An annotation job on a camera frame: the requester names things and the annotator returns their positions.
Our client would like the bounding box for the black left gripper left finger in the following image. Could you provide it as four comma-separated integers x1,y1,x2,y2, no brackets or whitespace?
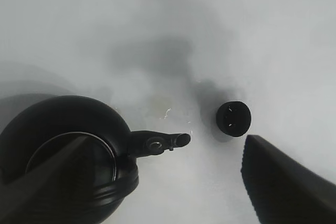
1,136,90,223

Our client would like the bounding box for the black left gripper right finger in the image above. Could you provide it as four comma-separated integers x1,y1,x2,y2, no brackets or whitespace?
241,135,335,223

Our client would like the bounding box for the black round teapot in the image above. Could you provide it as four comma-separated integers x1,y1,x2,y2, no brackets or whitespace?
1,95,191,223

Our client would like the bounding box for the small black teacup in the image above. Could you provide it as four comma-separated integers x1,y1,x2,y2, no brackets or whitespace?
216,101,251,137

